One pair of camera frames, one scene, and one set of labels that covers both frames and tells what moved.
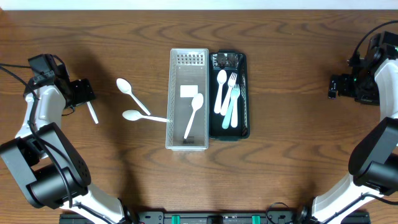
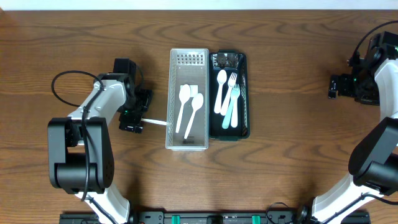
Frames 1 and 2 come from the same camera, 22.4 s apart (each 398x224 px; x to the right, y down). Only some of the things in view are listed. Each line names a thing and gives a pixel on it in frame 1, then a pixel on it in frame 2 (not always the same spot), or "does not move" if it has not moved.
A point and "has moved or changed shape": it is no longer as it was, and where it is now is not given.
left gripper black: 86,93 to 133,125
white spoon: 92,112 has moved or changed shape
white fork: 231,83 does not move
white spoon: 197,102 does not move
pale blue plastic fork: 235,93 does not move
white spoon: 221,78 does not move
